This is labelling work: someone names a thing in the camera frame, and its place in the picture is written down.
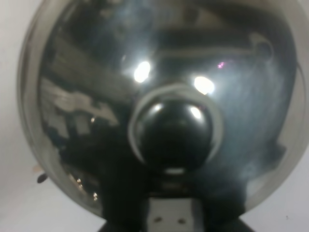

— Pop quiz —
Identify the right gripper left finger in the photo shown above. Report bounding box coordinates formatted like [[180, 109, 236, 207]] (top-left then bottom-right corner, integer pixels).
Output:
[[99, 174, 149, 232]]

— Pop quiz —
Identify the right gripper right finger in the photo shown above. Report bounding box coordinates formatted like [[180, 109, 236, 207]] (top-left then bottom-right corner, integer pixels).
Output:
[[192, 174, 253, 232]]

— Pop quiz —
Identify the stainless steel teapot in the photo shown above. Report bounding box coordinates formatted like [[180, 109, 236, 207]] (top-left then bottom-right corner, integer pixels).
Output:
[[17, 0, 309, 232]]

